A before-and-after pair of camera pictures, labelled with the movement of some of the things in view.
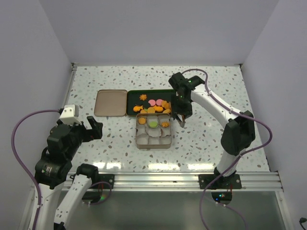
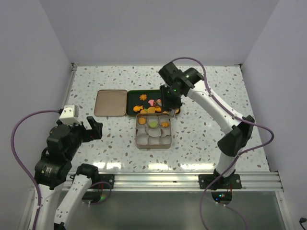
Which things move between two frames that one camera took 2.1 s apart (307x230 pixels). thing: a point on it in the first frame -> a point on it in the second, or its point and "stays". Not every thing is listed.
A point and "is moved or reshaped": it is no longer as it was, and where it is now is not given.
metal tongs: x=181 y=119 is moved or reshaped
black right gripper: x=187 y=111 -> x=166 y=103
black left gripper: x=96 y=132 stays
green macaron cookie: x=153 y=124 stays
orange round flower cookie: x=142 y=120 stays
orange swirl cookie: x=165 y=124 stays
